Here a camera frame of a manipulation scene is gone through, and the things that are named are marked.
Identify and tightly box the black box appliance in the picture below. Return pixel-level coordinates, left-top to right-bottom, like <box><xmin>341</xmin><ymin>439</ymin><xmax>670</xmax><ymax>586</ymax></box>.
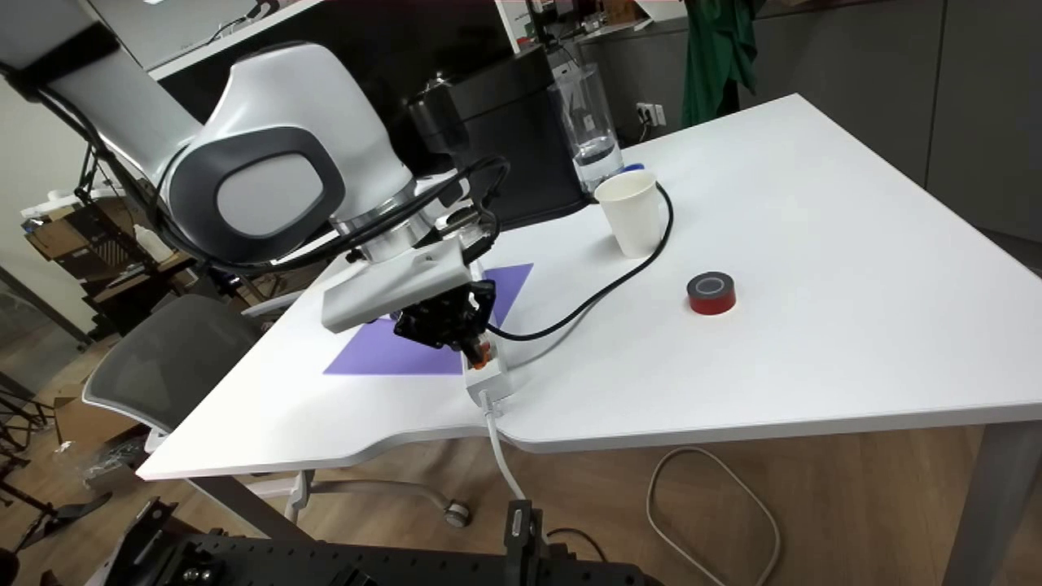
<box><xmin>408</xmin><ymin>52</ymin><xmax>588</xmax><ymax>229</ymax></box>

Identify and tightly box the purple paper sheet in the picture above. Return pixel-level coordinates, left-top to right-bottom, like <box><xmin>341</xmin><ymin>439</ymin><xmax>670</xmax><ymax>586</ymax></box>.
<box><xmin>327</xmin><ymin>264</ymin><xmax>532</xmax><ymax>373</ymax></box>

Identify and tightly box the black power cable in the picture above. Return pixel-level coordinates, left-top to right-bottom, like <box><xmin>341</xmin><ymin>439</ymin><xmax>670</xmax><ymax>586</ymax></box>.
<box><xmin>482</xmin><ymin>178</ymin><xmax>676</xmax><ymax>346</ymax></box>

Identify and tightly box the grey office chair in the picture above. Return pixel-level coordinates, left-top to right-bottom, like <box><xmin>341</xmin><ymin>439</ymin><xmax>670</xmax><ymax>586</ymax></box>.
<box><xmin>83</xmin><ymin>293</ymin><xmax>262</xmax><ymax>434</ymax></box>

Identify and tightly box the clear plastic bottle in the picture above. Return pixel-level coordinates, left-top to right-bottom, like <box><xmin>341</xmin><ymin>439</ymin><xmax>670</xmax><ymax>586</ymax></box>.
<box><xmin>546</xmin><ymin>47</ymin><xmax>622</xmax><ymax>192</ymax></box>

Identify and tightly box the black metal rail frame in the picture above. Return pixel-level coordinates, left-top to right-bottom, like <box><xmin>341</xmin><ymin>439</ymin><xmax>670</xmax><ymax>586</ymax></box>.
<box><xmin>87</xmin><ymin>503</ymin><xmax>660</xmax><ymax>586</ymax></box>

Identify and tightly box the white paper cup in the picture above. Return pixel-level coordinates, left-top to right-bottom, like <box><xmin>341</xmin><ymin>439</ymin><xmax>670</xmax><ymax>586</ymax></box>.
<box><xmin>592</xmin><ymin>168</ymin><xmax>663</xmax><ymax>257</ymax></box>

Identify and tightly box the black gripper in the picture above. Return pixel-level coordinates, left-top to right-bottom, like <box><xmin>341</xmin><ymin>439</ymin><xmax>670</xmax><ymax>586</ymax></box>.
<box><xmin>394</xmin><ymin>281</ymin><xmax>495</xmax><ymax>352</ymax></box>

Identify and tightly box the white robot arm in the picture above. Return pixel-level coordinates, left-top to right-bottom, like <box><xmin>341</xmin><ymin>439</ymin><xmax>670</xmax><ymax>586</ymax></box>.
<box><xmin>0</xmin><ymin>0</ymin><xmax>507</xmax><ymax>352</ymax></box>

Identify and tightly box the white extension cord cable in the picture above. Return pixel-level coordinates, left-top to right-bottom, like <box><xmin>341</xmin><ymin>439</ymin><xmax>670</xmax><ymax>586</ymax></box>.
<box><xmin>467</xmin><ymin>381</ymin><xmax>786</xmax><ymax>586</ymax></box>

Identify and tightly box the red black tape roll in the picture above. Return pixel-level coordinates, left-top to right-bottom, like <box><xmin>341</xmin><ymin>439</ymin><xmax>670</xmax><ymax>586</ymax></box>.
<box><xmin>686</xmin><ymin>270</ymin><xmax>735</xmax><ymax>315</ymax></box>

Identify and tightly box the green cloth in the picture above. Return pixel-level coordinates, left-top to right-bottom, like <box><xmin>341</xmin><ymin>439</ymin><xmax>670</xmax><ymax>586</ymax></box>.
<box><xmin>685</xmin><ymin>0</ymin><xmax>762</xmax><ymax>123</ymax></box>

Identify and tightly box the white extension cord strip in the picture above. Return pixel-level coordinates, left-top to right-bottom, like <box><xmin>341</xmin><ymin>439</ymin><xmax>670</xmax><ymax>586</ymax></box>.
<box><xmin>464</xmin><ymin>333</ymin><xmax>507</xmax><ymax>408</ymax></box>

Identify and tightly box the grey table leg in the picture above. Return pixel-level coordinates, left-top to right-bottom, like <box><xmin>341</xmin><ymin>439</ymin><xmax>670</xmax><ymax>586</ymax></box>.
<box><xmin>942</xmin><ymin>424</ymin><xmax>1042</xmax><ymax>586</ymax></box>

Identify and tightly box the wooden shelf with clutter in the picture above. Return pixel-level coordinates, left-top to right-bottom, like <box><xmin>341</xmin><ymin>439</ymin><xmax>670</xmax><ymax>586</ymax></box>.
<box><xmin>19</xmin><ymin>177</ymin><xmax>287</xmax><ymax>337</ymax></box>

